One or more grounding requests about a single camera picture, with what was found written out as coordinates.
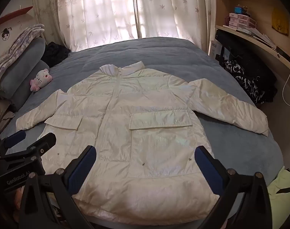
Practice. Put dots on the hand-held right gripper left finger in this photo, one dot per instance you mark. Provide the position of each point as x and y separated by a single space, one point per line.
84 164

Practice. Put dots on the black white patterned cloth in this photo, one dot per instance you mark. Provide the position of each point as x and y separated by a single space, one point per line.
240 76

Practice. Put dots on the stack of pink boxes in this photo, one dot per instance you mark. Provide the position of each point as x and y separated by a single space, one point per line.
240 21

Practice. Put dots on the papers on shelf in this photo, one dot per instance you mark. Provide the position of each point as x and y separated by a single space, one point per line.
258 34

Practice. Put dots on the dark clothes pile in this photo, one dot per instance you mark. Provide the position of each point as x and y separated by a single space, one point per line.
54 53

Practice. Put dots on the white puffer jacket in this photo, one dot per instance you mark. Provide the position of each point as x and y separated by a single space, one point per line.
140 124

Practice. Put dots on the white floral curtain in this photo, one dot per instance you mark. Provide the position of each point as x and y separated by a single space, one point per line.
97 12
173 9

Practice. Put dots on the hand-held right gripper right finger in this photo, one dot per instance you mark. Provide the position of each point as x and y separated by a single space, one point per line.
208 169

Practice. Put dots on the red wall shelf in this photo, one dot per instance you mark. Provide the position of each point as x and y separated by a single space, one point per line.
13 15

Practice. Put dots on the black bag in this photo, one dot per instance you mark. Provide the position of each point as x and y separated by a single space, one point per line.
247 54

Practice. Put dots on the pink white cat plush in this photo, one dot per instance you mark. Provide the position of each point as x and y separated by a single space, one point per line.
41 79

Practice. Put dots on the folded floral blanket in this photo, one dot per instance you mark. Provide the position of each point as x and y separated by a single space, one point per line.
13 47

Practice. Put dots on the white cardboard box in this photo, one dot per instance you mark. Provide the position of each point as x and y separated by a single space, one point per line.
214 49

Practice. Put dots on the light green garment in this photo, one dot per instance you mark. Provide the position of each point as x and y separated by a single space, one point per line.
282 190

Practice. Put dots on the beige cloth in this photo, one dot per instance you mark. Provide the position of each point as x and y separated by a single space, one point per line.
0 116

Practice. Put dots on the wooden shelf unit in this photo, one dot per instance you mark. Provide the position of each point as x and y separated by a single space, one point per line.
257 7

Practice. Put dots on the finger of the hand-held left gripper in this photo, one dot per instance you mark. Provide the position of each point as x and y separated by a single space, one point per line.
14 139
43 143

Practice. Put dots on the blue-grey bed blanket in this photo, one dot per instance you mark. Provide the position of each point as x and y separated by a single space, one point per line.
173 59

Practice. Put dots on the cartoon face wall sticker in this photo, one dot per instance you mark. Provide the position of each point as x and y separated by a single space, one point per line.
6 33

